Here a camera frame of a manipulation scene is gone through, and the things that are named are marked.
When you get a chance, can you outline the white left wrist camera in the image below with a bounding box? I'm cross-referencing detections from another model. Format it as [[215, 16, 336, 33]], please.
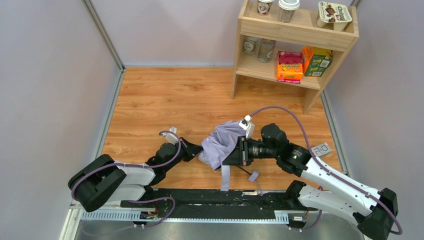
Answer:
[[165, 126, 179, 144]]

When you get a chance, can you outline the clear cup white lid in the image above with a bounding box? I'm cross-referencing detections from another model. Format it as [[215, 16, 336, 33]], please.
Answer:
[[278, 0, 300, 23]]

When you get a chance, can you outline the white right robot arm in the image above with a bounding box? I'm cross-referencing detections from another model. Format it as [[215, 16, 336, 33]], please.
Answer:
[[222, 121, 403, 240]]

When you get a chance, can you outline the white R&O box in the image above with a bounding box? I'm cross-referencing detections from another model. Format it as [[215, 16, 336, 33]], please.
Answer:
[[311, 142, 333, 158]]

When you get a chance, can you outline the lavender folding umbrella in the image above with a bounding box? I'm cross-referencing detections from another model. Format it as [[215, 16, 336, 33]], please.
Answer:
[[198, 120, 246, 192]]

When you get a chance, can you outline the paper cup red print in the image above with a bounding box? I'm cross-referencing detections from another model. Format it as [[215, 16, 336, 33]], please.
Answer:
[[256, 0, 274, 16]]

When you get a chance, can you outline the glass jar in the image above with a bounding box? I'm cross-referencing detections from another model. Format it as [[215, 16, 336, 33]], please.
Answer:
[[242, 36, 261, 55], [257, 38, 276, 63]]

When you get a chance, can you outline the glass jar left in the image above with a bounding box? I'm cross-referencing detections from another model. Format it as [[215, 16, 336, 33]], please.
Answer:
[[242, 36, 261, 55]]

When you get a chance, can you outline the Chobani yogurt pack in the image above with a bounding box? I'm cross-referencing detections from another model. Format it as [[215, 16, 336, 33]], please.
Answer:
[[316, 1, 353, 32]]

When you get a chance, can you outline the glass jar right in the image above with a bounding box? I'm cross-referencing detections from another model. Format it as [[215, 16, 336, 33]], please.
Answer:
[[257, 38, 276, 63]]

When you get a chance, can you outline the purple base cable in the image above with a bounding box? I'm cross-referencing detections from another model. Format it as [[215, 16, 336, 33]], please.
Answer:
[[125, 196, 176, 229]]

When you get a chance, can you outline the wooden shelf unit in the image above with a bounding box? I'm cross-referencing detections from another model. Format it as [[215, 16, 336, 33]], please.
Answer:
[[230, 0, 359, 114]]

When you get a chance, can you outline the orange pink snack box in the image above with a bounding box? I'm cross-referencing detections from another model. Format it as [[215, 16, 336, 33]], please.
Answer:
[[276, 50, 304, 84]]

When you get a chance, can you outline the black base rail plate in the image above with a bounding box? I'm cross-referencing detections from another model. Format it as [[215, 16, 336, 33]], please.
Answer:
[[120, 188, 307, 220]]

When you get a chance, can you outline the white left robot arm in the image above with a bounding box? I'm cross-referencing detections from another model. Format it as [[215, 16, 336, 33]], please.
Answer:
[[67, 137, 203, 212]]

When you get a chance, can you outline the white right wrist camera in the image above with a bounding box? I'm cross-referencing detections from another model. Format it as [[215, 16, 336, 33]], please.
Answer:
[[238, 115, 255, 139]]

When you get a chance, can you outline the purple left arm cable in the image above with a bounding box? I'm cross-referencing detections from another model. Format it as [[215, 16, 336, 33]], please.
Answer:
[[70, 130, 182, 202]]

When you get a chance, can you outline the green orange carton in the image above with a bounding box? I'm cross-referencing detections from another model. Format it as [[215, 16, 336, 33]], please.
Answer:
[[300, 46, 333, 77]]

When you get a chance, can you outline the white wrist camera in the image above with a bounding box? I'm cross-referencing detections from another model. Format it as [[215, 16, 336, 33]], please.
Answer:
[[165, 126, 179, 144], [238, 115, 255, 139]]

